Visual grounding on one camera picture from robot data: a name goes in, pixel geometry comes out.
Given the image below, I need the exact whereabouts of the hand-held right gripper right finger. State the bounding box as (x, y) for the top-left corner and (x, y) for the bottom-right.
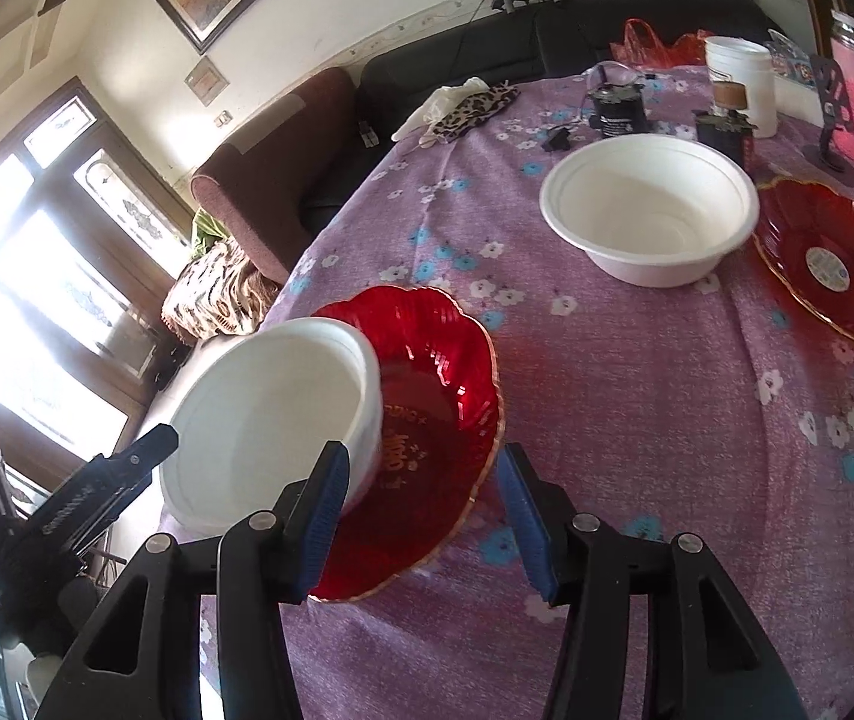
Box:
(497, 442), (810, 720)

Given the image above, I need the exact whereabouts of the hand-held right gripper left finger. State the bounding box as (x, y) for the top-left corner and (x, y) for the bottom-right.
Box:
(35, 441), (353, 720)

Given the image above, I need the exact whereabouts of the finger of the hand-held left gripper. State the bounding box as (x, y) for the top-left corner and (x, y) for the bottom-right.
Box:
(101, 424), (179, 511)

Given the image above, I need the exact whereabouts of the white foam bowl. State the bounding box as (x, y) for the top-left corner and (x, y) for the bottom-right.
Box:
(539, 133), (760, 287)
(159, 319), (383, 537)

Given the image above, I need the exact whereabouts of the red glass plate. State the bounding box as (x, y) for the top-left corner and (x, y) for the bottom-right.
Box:
(753, 176), (854, 346)
(307, 285), (504, 602)

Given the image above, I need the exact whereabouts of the purple floral tablecloth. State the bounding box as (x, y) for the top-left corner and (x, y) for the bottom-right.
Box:
(157, 64), (854, 720)

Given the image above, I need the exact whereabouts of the brown patterned blanket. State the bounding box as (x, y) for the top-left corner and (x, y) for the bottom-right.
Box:
(161, 240), (278, 342)

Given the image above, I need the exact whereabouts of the wooden glass door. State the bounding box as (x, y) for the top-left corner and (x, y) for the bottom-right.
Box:
(0, 79), (207, 481)

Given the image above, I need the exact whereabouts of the green cloth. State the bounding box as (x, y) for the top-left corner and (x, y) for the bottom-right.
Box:
(191, 208), (227, 260)

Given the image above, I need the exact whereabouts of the brown armchair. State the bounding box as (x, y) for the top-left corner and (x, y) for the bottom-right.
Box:
(189, 66), (357, 286)

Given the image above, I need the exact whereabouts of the leopard print pouch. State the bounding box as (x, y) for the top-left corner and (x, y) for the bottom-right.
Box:
(419, 82), (522, 143)

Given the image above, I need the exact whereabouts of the black round device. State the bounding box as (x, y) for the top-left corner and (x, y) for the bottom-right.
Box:
(588, 82), (651, 140)

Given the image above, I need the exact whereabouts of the white glove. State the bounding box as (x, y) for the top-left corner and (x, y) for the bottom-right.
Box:
(391, 76), (492, 142)

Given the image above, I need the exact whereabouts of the dark bottle with cork lid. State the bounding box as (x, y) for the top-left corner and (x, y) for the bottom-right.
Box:
(694, 81), (759, 166)

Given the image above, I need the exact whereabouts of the black leather sofa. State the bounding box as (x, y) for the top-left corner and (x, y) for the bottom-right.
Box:
(299, 0), (780, 241)

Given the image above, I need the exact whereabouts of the red plastic bag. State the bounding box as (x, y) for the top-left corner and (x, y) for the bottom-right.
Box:
(667, 31), (713, 67)
(613, 19), (672, 72)

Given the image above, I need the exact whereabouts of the white plastic jar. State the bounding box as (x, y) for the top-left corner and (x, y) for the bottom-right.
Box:
(704, 36), (779, 140)

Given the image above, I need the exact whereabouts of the clear plastic bag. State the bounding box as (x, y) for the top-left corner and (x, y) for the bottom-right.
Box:
(768, 28), (818, 83)

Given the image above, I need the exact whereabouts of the wall panel box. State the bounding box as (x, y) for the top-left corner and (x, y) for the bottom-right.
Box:
(185, 56), (231, 107)

